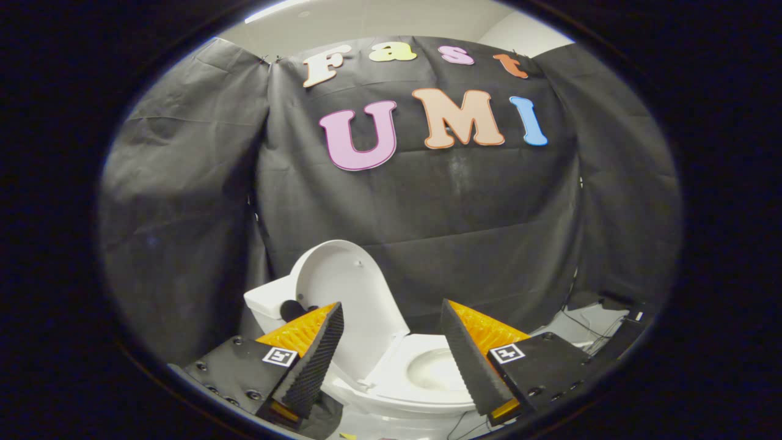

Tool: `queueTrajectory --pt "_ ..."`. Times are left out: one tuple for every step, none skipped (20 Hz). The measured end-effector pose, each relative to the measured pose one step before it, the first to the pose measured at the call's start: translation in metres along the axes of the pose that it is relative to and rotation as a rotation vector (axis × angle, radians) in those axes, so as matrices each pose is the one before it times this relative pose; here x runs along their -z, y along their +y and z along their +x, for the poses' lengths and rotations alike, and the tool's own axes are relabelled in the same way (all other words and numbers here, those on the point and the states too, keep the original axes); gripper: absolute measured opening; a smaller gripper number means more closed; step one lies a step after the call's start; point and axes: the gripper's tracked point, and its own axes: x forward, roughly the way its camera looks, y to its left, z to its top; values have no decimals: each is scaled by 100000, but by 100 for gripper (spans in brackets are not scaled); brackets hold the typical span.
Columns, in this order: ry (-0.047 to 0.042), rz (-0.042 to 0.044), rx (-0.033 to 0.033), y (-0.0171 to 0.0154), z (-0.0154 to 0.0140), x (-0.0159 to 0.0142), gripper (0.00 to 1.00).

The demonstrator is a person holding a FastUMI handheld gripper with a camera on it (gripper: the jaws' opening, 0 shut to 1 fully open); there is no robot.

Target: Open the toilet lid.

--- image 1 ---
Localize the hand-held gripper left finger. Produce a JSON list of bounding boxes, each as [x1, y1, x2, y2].
[[183, 301, 345, 428]]

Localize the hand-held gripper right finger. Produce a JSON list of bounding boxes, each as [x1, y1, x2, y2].
[[440, 298, 605, 427]]

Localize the white toilet lid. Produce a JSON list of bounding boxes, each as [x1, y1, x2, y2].
[[289, 239, 411, 387]]

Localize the white toilet seat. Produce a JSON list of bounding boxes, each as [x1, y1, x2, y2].
[[365, 333, 478, 408]]

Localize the white toilet with tank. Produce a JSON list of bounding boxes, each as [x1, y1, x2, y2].
[[243, 275, 491, 440]]

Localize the black backdrop cloth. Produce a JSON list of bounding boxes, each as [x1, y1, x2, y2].
[[98, 35, 684, 367]]

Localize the black box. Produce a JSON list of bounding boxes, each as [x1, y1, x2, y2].
[[602, 299, 656, 362]]

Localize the tangle of thin cables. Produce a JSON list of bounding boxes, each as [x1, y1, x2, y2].
[[445, 306, 631, 440]]

